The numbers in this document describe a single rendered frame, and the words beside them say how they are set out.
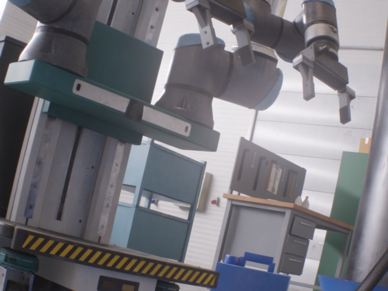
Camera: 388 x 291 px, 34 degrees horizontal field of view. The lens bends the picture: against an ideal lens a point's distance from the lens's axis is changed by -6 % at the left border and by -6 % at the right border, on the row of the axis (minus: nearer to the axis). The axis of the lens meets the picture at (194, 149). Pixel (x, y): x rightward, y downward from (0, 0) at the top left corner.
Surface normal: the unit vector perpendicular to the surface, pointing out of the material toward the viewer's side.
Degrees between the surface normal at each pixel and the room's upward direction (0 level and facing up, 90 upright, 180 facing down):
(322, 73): 155
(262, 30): 124
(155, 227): 90
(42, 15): 165
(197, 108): 70
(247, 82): 105
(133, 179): 90
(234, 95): 145
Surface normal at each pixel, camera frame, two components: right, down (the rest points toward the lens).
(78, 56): 0.85, -0.22
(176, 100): -0.18, -0.52
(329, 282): -0.92, 0.20
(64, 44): 0.45, -0.37
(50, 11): 0.34, 0.87
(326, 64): 0.63, -0.37
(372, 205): -0.88, -0.26
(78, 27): 0.70, 0.06
